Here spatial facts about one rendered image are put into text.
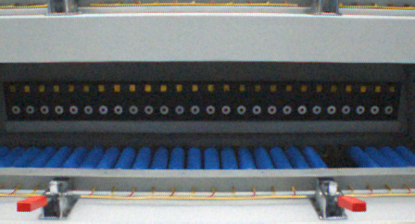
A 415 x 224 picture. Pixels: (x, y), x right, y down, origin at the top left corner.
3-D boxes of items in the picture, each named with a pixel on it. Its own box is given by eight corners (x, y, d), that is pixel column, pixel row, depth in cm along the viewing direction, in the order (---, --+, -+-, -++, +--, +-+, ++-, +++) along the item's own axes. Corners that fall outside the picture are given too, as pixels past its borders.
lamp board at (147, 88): (398, 120, 54) (403, 83, 53) (6, 120, 54) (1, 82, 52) (395, 118, 55) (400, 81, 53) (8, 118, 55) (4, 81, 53)
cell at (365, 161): (348, 161, 51) (369, 183, 44) (346, 148, 50) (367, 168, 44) (362, 157, 51) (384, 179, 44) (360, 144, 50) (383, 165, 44)
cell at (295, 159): (298, 160, 51) (312, 182, 44) (284, 160, 51) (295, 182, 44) (300, 146, 50) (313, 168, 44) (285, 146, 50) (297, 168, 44)
